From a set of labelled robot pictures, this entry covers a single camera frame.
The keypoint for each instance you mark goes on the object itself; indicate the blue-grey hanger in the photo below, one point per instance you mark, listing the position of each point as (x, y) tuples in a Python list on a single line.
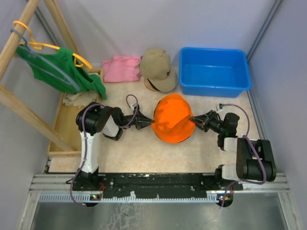
[(66, 78)]

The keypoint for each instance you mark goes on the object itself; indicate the orange cap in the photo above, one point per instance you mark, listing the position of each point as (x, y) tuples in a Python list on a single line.
[(172, 119)]

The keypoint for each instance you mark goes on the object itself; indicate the wooden rack frame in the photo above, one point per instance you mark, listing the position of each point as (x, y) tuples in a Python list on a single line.
[(18, 79)]

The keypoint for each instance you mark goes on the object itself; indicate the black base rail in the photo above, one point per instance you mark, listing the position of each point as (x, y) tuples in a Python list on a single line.
[(148, 186)]

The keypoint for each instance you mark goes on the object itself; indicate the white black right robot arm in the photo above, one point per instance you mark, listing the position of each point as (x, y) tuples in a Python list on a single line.
[(254, 158)]

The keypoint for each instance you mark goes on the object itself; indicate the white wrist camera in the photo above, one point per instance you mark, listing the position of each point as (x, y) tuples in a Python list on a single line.
[(219, 107), (133, 106)]

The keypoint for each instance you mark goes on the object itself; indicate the green cloth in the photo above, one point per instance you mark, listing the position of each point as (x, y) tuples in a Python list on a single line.
[(63, 59)]

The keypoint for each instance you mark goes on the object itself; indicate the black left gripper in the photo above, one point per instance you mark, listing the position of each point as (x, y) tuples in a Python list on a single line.
[(142, 120)]

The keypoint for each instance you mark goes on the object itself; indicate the blue plastic bin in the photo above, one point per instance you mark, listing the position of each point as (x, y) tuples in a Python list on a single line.
[(213, 72)]

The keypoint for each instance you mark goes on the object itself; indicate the wooden tray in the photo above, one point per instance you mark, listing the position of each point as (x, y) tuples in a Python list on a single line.
[(65, 126)]

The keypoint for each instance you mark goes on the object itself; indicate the yellow hanger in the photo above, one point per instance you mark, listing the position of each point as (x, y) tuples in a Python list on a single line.
[(78, 60)]

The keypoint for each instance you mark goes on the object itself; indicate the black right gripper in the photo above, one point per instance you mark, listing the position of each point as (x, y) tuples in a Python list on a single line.
[(203, 121)]

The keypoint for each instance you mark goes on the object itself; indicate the beige crumpled cloth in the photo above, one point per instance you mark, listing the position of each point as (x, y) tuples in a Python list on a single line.
[(79, 99)]

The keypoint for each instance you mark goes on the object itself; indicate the pink cloth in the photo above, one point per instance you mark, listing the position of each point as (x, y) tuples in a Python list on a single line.
[(122, 69)]

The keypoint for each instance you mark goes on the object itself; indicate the beige cap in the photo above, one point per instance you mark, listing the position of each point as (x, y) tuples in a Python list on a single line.
[(156, 66)]

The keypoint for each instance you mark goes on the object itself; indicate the wooden hat stand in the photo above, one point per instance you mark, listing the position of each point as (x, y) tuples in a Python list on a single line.
[(149, 86)]

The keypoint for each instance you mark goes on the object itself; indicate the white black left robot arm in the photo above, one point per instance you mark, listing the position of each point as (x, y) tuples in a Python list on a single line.
[(110, 121)]

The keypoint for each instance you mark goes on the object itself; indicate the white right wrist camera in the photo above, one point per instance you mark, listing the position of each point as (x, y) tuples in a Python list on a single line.
[(219, 107)]

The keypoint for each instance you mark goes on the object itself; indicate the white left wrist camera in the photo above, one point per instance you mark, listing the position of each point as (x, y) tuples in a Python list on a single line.
[(133, 106)]

